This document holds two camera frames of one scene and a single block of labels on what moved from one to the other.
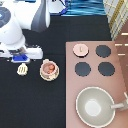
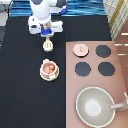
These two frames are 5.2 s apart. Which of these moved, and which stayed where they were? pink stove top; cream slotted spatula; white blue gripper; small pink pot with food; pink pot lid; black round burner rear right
Moved: cream slotted spatula; white blue gripper
Stayed: pink pot lid; small pink pot with food; black round burner rear right; pink stove top
